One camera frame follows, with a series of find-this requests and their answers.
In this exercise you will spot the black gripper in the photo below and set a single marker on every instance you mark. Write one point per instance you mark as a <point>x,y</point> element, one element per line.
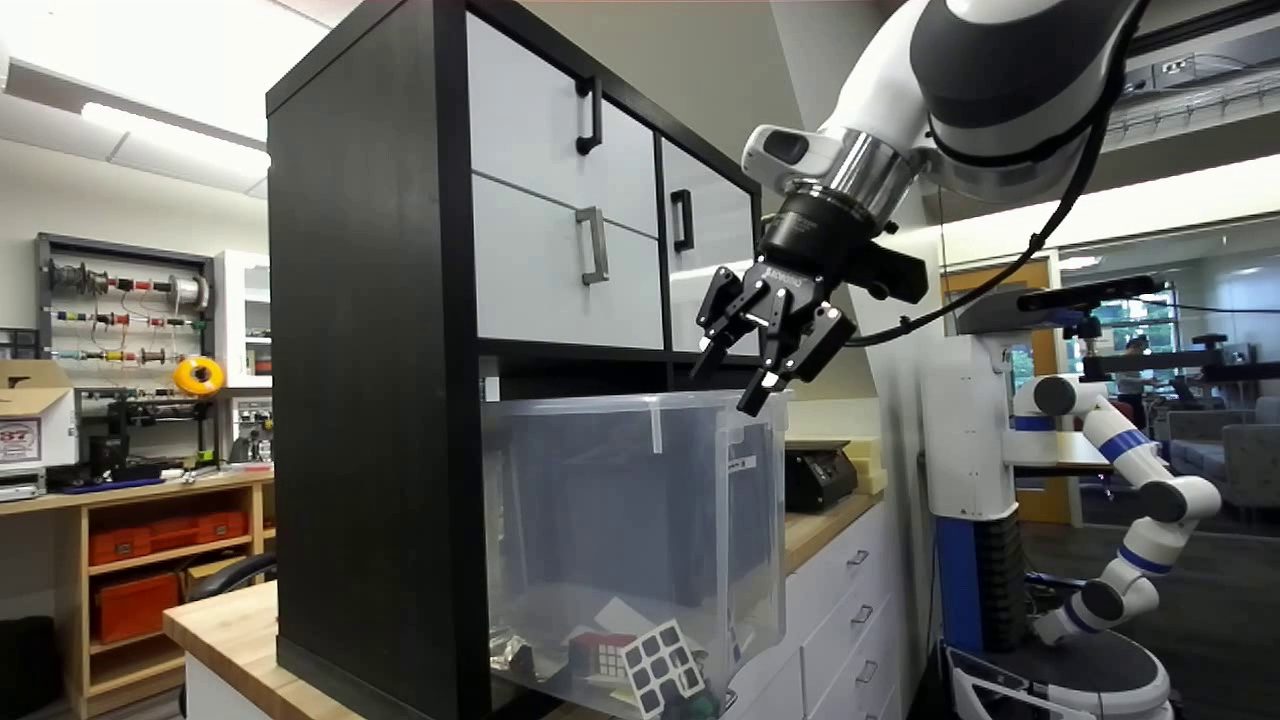
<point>791,292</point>

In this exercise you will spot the clear plastic storage bin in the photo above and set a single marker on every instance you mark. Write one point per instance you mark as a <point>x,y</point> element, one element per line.
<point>618,513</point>

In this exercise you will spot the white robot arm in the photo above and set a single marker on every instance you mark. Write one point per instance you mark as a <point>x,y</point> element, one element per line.
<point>974,93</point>

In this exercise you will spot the white cabinet door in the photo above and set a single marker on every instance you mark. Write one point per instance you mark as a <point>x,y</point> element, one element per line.
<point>711,222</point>

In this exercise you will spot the black device on counter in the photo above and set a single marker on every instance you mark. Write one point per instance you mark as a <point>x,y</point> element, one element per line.
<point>819,477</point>

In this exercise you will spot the white blue mobile robot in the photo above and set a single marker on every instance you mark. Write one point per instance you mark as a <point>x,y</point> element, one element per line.
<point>1052,521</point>

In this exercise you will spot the white lower drawer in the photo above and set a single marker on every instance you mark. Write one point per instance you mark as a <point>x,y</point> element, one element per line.
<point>561,273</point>

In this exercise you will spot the white drawer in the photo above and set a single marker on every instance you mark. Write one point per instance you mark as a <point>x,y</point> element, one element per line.
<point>561,273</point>
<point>532,129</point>

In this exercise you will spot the white upper drawer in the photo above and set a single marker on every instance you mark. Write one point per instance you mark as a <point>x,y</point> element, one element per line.
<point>532,129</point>

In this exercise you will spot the white counter cabinet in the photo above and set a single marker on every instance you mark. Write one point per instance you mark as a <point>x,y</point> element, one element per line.
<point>842,655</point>

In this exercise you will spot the white rubiks cube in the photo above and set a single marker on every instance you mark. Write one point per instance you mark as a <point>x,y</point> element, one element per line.
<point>660,669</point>

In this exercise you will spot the black cube shelf unit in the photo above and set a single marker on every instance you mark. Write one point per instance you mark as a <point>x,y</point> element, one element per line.
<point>378,361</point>

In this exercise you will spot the yellow tape roll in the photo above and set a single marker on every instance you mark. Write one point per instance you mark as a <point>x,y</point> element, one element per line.
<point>196,378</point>

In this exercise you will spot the cardboard box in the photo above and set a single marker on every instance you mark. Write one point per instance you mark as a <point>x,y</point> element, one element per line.
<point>38,424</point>

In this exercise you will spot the grey tool wall rack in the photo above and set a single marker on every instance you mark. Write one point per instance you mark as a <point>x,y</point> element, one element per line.
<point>123,314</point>

